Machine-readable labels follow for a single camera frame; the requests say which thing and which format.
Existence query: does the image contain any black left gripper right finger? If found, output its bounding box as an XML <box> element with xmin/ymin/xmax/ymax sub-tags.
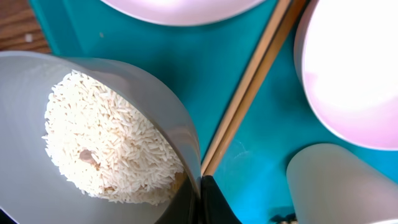
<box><xmin>201</xmin><ymin>175</ymin><xmax>241</xmax><ymax>224</ymax></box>

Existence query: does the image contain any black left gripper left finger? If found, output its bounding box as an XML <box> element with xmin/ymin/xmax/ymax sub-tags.
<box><xmin>155</xmin><ymin>173</ymin><xmax>197</xmax><ymax>224</ymax></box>

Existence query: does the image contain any white rice pile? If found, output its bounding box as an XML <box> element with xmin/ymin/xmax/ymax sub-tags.
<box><xmin>44</xmin><ymin>70</ymin><xmax>184</xmax><ymax>205</ymax></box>

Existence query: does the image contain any white cup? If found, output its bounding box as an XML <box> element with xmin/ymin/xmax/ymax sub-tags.
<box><xmin>286</xmin><ymin>143</ymin><xmax>397</xmax><ymax>224</ymax></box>

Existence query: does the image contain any grey bowl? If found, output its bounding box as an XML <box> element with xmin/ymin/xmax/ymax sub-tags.
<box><xmin>1</xmin><ymin>51</ymin><xmax>201</xmax><ymax>223</ymax></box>

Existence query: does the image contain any white bowl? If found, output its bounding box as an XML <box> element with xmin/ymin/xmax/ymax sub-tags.
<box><xmin>294</xmin><ymin>0</ymin><xmax>397</xmax><ymax>151</ymax></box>

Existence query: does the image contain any brown food scrap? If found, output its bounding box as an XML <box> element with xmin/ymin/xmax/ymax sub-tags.
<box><xmin>270</xmin><ymin>213</ymin><xmax>299</xmax><ymax>224</ymax></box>

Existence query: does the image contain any teal serving tray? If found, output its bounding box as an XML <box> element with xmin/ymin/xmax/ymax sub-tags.
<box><xmin>31</xmin><ymin>0</ymin><xmax>397</xmax><ymax>223</ymax></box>

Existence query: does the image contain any white round plate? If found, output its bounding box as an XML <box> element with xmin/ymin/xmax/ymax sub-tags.
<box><xmin>101</xmin><ymin>0</ymin><xmax>264</xmax><ymax>27</ymax></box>

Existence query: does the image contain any wooden chopstick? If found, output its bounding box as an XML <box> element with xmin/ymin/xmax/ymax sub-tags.
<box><xmin>204</xmin><ymin>0</ymin><xmax>307</xmax><ymax>176</ymax></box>
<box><xmin>201</xmin><ymin>0</ymin><xmax>294</xmax><ymax>175</ymax></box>

